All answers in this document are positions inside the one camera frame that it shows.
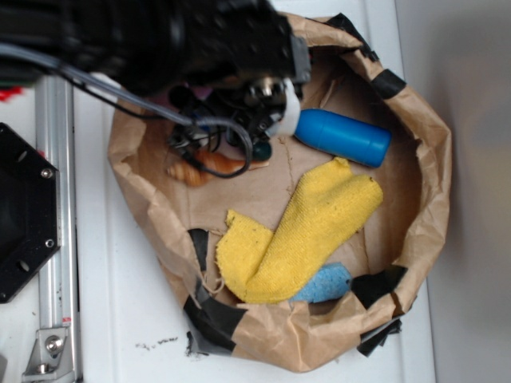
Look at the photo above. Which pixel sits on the white plastic tray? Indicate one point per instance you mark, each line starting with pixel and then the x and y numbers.
pixel 132 327

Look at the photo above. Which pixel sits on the silver aluminium extrusion rail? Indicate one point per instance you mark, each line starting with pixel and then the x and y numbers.
pixel 58 278

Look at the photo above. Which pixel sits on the orange striped conch seashell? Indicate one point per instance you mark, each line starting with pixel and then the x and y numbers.
pixel 197 169

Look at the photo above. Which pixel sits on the light blue sponge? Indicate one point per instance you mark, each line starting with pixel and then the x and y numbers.
pixel 332 281

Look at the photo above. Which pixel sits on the dark green plastic pickle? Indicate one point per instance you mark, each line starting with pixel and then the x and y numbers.
pixel 261 151

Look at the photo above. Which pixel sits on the blue plastic bottle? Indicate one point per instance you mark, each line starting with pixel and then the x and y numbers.
pixel 343 136

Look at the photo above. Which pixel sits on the silver corner bracket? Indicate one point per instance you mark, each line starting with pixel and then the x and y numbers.
pixel 51 358

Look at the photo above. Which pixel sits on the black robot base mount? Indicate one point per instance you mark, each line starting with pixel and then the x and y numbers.
pixel 29 220

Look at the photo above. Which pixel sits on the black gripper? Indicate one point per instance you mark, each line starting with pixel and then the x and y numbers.
pixel 243 63

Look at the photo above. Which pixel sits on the yellow microfiber cloth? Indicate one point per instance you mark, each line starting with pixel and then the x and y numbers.
pixel 329 205

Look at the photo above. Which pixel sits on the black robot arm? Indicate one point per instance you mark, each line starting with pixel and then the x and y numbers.
pixel 139 44

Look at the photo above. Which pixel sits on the brown paper bag bin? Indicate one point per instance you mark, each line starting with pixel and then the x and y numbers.
pixel 388 258

